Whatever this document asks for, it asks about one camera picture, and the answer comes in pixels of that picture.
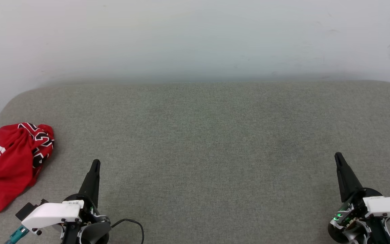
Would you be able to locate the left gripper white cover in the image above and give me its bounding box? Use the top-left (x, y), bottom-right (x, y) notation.
top-left (21, 159), bottom-right (111, 244)

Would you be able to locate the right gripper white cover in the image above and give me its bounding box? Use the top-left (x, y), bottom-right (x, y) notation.
top-left (328, 152), bottom-right (390, 244)

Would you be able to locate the red white basketball jersey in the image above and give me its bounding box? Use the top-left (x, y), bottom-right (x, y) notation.
top-left (0, 123), bottom-right (55, 214)

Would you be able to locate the grey fabric sofa cushion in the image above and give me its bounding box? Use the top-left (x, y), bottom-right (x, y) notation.
top-left (0, 80), bottom-right (390, 244)

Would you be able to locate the thin black cable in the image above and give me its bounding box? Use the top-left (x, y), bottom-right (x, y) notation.
top-left (110, 219), bottom-right (145, 244)

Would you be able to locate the teal plug camera cable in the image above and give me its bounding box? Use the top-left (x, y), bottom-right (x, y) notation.
top-left (5, 225), bottom-right (30, 244)

